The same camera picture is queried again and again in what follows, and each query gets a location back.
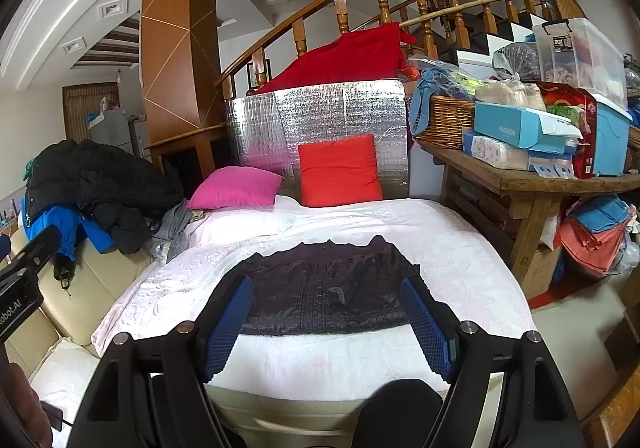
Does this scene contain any black jacket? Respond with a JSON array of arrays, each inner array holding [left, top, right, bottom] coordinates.
[[207, 237, 423, 336]]

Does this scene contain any light blue storage bin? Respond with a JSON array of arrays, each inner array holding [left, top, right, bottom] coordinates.
[[590, 96, 633, 177]]

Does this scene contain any silver foil mat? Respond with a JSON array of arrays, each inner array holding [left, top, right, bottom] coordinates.
[[224, 77, 411, 201]]

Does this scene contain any blue folded cloth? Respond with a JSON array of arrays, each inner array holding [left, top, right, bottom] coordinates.
[[570, 195, 633, 231]]

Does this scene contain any wooden stair railing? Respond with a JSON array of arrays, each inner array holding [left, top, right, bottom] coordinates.
[[215, 0, 576, 102]]

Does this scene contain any dark dotted bag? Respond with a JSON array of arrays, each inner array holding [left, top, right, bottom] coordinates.
[[491, 42, 542, 82]]

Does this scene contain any clear plastic storage box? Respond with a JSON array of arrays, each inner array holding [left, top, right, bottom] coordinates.
[[531, 17, 628, 109]]

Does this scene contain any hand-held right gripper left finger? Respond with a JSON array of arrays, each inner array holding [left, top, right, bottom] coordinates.
[[65, 273, 256, 448]]

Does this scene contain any large red cloth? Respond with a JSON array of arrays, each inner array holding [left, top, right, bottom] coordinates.
[[250, 22, 417, 96]]

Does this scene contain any beige plastic bag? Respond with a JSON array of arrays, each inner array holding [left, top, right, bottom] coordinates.
[[474, 73, 547, 112]]

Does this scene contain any blue jacket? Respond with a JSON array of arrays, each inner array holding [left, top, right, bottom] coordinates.
[[24, 205, 117, 261]]

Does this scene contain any blue cardboard box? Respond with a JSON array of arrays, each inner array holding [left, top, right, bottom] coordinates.
[[472, 101, 583, 154]]

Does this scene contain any brown cardboard box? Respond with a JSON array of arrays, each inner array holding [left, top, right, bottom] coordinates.
[[522, 245, 568, 299]]

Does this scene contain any white tissue pack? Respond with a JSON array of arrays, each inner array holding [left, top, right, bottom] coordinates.
[[462, 127, 531, 171]]

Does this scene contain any red pillow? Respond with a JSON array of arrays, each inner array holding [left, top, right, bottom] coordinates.
[[297, 133, 385, 208]]

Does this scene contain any black puffy coat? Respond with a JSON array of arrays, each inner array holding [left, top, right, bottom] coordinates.
[[22, 138, 186, 254]]

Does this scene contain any wooden table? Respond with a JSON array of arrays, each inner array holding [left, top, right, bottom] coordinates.
[[414, 138, 640, 301]]

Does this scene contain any grey refrigerator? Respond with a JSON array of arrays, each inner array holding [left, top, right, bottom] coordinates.
[[89, 108, 151, 159]]

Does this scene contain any brown woven screen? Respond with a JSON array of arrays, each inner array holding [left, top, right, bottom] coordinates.
[[62, 83, 121, 154]]

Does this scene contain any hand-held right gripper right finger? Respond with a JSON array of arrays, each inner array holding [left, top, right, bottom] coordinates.
[[400, 275, 586, 448]]

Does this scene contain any blue cloth in basket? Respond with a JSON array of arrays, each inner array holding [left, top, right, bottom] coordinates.
[[409, 67, 471, 134]]

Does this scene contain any grey garment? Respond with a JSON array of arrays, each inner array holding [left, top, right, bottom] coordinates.
[[149, 202, 193, 263]]

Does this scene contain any white plastic bag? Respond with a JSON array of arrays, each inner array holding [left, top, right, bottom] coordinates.
[[612, 228, 640, 276]]

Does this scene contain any white quilted blanket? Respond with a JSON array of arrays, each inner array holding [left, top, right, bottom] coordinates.
[[92, 195, 533, 396]]

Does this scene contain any coral folded cloth stack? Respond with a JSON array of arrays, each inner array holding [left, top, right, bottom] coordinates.
[[559, 215, 628, 276]]

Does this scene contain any pink pillow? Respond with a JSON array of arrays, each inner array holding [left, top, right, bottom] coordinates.
[[186, 165, 285, 210]]

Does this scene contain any wicker basket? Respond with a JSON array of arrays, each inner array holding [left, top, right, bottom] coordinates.
[[404, 93, 476, 151]]

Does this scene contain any person's left forearm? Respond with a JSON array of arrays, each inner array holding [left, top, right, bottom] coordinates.
[[0, 343, 53, 448]]

